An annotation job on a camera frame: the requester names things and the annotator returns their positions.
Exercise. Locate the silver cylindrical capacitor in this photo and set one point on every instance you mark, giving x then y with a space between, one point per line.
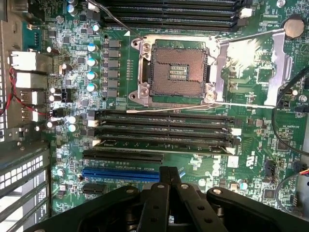
92 47
91 75
91 87
92 62
96 28

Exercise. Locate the short black expansion slot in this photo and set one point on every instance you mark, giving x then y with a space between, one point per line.
94 188

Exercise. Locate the silver socket cover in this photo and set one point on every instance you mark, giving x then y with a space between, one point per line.
280 62

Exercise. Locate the blue expansion slot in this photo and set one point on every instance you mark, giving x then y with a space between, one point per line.
120 175

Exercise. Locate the black RAM slot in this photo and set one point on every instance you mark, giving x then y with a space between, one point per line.
169 136
230 150
169 17
169 10
169 24
169 126
169 2
169 116

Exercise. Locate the silver rear port block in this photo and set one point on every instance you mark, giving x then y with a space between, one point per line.
33 97
31 80
26 60

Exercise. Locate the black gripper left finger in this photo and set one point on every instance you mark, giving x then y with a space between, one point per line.
154 207

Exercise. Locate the CPU socket with gold pins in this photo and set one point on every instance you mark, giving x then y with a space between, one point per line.
178 70

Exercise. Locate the silver locking lever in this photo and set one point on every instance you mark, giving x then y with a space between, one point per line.
169 109

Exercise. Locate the green PC motherboard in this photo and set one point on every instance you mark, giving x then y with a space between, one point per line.
253 125

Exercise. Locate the grey metal PC case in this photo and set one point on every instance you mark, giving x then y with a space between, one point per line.
14 154

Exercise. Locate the long black expansion slot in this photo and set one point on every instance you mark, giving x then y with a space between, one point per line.
123 157

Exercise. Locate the silver coin cell battery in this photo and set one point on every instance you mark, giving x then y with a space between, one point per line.
293 27

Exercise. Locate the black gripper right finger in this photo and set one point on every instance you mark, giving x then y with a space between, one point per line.
193 205

